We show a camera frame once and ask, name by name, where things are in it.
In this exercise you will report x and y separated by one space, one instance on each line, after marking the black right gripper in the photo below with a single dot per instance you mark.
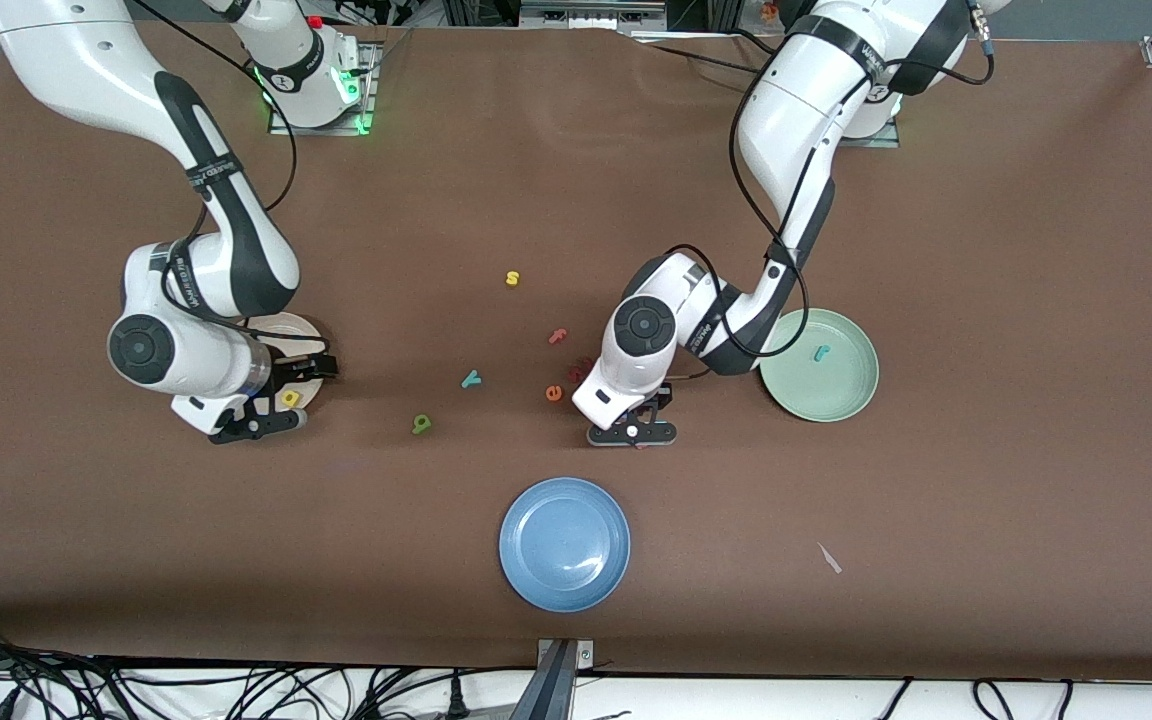
285 366

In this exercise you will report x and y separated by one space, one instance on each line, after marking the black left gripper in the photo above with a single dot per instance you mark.
665 399

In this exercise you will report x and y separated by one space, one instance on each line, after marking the green letter g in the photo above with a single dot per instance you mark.
423 428

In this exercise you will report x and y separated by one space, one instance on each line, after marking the teal letter y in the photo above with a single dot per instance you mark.
471 379

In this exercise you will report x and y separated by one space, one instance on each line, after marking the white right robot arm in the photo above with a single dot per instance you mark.
66 50

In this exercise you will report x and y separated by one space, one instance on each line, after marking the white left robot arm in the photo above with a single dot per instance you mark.
796 110

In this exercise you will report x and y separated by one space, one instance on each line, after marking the beige brown plate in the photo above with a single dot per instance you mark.
301 330

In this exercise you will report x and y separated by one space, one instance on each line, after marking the dark red letter k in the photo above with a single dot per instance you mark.
574 374

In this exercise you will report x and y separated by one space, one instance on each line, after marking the blue plate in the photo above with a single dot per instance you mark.
564 544

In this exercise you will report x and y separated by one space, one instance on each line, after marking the light green plate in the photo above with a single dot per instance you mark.
826 390

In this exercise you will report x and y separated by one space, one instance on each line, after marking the white paper scrap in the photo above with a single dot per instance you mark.
829 558

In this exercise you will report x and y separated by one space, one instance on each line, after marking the brown table cover sheet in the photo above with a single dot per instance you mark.
986 480

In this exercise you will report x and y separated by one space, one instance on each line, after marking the grey power strip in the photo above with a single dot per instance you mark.
591 15

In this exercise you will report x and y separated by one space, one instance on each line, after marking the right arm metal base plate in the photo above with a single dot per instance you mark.
321 130

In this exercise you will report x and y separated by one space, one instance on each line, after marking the small metal edge bracket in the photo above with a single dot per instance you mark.
584 655

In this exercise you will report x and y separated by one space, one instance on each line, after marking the grey metal frame beam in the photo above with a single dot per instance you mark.
546 690

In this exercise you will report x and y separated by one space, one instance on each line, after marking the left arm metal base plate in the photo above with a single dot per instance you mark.
881 140

